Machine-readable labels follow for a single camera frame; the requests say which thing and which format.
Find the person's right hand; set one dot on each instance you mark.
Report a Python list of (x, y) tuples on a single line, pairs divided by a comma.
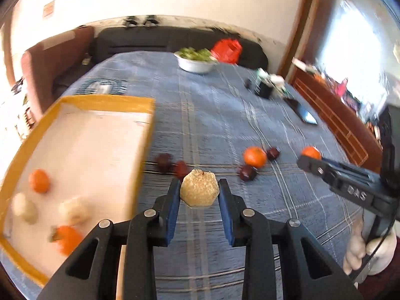
[(354, 253)]

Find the wooden cabinet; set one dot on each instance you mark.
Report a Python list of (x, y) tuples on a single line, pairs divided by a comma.
[(337, 118)]

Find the small wall label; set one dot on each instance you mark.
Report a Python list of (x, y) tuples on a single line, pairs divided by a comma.
[(48, 9)]

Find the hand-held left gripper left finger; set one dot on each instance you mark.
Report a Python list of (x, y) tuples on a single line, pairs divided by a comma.
[(171, 222)]

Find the brown armchair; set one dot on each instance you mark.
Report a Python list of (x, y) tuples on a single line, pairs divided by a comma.
[(43, 68)]

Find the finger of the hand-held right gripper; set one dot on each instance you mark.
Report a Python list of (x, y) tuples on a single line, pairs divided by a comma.
[(350, 189)]

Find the beige foam-wrapped round fruit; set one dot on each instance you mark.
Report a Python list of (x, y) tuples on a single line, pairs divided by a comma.
[(75, 211), (24, 207)]

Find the beige hexagonal cookie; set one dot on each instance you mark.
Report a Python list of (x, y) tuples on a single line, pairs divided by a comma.
[(199, 189)]

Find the black sofa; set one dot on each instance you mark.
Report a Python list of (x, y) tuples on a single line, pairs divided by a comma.
[(134, 42)]

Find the dark red plum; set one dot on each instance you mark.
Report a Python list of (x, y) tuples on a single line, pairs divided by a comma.
[(163, 162), (247, 172), (181, 168), (272, 153)]

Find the black smartphone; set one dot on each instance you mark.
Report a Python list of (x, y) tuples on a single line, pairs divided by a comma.
[(302, 112)]

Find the wooden door frame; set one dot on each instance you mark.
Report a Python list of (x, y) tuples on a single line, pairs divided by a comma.
[(301, 22)]

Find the green vegetables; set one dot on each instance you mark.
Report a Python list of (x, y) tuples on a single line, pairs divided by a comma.
[(196, 53)]

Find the yellow-rimmed cardboard box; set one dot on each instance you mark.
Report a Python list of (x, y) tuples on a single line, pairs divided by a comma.
[(93, 150)]

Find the white bowl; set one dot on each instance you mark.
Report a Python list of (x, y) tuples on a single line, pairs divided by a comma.
[(197, 65)]

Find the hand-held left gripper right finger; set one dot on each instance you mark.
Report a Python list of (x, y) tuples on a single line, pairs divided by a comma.
[(226, 222)]

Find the red plastic bag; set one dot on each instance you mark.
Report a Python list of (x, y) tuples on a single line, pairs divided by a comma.
[(226, 50)]

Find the bright window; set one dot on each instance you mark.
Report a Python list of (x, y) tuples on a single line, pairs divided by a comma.
[(353, 28)]

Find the orange with green leaf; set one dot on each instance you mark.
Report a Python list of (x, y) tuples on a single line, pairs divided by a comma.
[(68, 240)]

